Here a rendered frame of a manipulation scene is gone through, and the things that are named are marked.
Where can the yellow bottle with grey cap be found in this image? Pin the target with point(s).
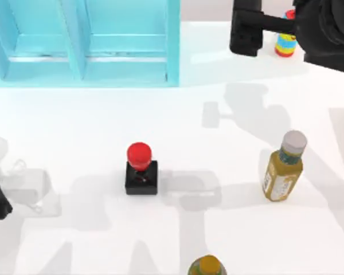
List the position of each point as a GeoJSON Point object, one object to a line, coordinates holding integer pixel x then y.
{"type": "Point", "coordinates": [281, 177]}

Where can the stack of coloured rings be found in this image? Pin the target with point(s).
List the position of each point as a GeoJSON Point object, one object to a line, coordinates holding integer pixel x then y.
{"type": "Point", "coordinates": [286, 46]}

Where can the light blue rack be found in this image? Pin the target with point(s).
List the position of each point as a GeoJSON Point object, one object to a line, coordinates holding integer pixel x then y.
{"type": "Point", "coordinates": [77, 43]}

